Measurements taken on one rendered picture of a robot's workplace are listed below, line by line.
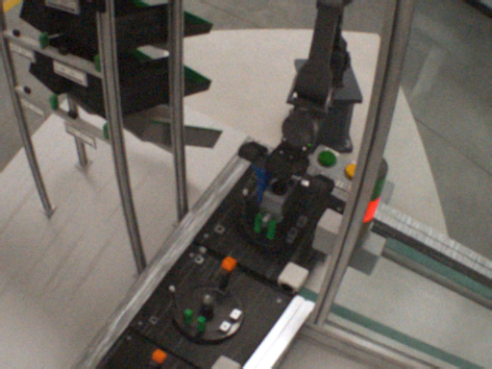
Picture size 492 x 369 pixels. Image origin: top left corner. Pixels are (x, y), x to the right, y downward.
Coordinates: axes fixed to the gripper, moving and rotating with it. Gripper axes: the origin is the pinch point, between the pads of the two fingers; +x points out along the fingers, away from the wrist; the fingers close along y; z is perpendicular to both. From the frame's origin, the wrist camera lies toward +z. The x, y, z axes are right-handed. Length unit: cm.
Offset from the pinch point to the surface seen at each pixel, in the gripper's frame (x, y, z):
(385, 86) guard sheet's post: -32, 19, 44
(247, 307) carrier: 20.6, 5.5, 8.7
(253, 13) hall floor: -21, -101, -204
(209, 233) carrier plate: 13.8, -10.0, -0.2
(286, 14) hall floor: -28, -85, -213
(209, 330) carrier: 24.7, 2.5, 17.2
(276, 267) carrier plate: 13.8, 5.5, -0.1
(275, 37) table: -23, -35, -66
